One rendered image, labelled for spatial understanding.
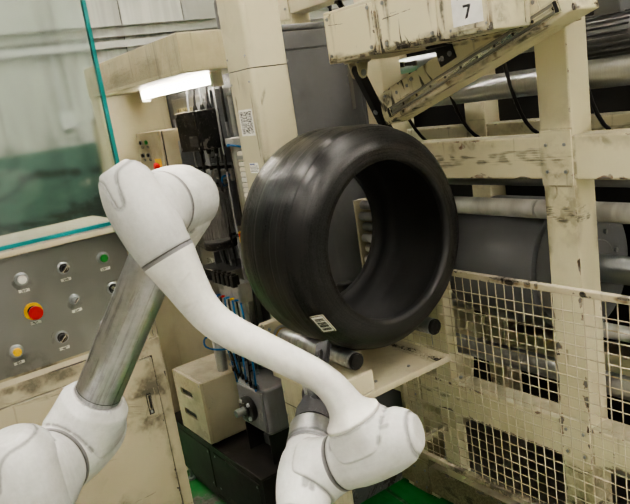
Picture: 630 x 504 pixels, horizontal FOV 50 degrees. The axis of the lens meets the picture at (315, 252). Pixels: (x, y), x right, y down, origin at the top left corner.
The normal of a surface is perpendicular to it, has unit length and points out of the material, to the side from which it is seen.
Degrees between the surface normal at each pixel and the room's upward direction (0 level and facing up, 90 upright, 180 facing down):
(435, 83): 90
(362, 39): 90
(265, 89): 90
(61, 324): 90
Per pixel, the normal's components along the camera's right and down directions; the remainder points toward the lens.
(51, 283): 0.59, 0.09
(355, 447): -0.37, 0.15
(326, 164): -0.03, -0.43
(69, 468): 0.95, -0.22
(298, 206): -0.17, -0.13
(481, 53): -0.80, 0.25
